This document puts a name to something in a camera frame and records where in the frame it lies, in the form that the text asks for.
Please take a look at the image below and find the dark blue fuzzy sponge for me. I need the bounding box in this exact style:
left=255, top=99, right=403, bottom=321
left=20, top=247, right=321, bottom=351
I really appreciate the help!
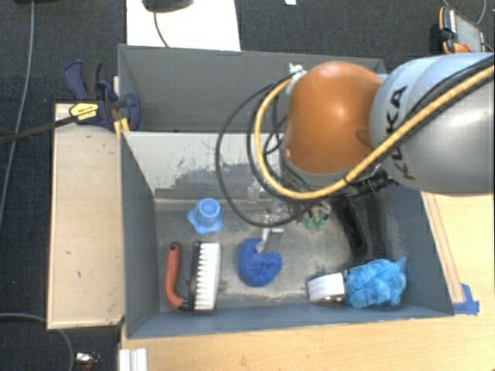
left=236, top=237, right=284, bottom=288

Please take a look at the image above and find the blue plastic cup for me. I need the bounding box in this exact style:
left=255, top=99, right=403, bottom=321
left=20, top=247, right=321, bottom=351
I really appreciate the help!
left=186, top=197, right=225, bottom=236

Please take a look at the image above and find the light blue crumpled cloth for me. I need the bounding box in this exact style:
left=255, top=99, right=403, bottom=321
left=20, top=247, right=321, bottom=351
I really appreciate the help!
left=343, top=256, right=408, bottom=309

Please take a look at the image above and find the grey metal bin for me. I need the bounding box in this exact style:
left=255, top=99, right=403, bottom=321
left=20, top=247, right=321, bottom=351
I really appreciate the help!
left=117, top=43, right=456, bottom=340

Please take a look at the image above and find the pale wood board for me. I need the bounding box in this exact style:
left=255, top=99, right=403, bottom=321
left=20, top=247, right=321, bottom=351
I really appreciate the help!
left=46, top=102, right=127, bottom=330

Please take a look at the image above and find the red-handled white scrub brush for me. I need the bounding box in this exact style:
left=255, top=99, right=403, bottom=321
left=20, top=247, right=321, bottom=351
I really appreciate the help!
left=165, top=240, right=223, bottom=313

